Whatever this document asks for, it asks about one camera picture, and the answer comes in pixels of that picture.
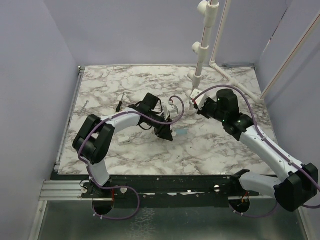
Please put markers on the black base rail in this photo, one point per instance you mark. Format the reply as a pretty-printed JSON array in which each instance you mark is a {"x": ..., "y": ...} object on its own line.
[{"x": 160, "y": 191}]

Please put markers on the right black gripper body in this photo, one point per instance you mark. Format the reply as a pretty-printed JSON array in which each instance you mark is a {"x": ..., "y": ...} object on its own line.
[{"x": 210, "y": 109}]

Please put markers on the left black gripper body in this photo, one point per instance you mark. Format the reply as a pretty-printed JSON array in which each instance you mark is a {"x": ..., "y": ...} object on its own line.
[{"x": 159, "y": 127}]

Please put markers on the aluminium extrusion rail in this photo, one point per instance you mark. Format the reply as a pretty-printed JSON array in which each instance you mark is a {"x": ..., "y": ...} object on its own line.
[{"x": 61, "y": 190}]

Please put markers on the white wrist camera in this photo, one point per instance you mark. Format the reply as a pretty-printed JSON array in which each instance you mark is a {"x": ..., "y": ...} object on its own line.
[
  {"x": 168, "y": 110},
  {"x": 198, "y": 99}
]

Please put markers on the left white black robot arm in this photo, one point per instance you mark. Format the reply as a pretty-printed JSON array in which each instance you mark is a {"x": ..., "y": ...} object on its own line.
[{"x": 95, "y": 136}]

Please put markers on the white PVC pipe frame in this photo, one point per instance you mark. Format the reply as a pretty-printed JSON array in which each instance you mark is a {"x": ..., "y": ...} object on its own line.
[{"x": 265, "y": 34}]

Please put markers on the small silver wrench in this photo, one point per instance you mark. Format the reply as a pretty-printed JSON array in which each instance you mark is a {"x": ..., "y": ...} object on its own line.
[{"x": 83, "y": 108}]

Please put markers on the yellow black screwdriver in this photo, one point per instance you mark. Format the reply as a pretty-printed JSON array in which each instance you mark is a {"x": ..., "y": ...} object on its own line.
[{"x": 119, "y": 106}]

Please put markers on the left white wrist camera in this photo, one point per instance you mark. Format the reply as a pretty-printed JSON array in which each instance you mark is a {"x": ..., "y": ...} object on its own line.
[{"x": 168, "y": 110}]

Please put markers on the white staple box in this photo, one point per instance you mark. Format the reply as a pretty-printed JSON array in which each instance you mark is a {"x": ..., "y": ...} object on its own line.
[{"x": 124, "y": 140}]

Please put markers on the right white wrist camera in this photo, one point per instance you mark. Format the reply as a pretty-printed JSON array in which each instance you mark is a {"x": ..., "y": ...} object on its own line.
[{"x": 198, "y": 99}]

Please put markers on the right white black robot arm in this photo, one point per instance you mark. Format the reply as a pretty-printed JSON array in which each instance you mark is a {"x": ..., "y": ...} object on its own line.
[{"x": 295, "y": 183}]

